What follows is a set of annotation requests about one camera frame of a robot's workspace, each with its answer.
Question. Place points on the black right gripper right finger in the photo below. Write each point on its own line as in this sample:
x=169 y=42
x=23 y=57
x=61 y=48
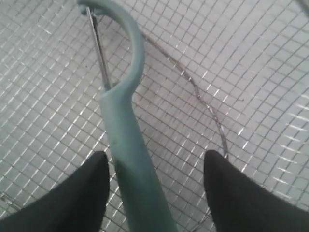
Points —
x=238 y=204

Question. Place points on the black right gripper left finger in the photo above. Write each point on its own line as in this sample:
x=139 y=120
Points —
x=77 y=204

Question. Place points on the teal handled peeler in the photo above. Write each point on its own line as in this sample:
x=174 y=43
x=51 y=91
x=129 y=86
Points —
x=144 y=202

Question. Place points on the oval wire mesh basket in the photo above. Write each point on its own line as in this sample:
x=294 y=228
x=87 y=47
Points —
x=227 y=75

